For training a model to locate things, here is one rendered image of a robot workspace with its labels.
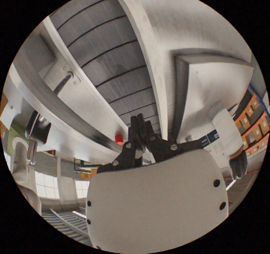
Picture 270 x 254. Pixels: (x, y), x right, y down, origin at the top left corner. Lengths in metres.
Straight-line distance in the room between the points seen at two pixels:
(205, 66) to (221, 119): 0.20
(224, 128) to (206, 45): 0.25
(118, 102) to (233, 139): 0.34
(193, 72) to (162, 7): 0.14
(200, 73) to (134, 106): 0.15
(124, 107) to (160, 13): 0.20
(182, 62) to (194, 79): 0.04
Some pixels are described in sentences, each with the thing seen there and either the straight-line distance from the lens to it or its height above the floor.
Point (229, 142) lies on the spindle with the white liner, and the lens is 0.33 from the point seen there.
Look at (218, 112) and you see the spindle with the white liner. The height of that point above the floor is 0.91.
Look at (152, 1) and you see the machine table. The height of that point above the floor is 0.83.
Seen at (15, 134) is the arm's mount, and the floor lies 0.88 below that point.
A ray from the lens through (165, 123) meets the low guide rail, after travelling 0.17.
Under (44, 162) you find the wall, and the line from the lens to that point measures 5.75.
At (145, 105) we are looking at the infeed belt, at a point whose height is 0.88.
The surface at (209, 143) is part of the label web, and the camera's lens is 0.53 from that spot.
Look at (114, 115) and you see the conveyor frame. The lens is 0.18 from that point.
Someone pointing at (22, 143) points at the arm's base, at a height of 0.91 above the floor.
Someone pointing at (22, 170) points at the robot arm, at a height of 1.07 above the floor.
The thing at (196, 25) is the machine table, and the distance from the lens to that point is 0.24.
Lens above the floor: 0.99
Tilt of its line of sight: 36 degrees down
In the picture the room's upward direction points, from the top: 167 degrees clockwise
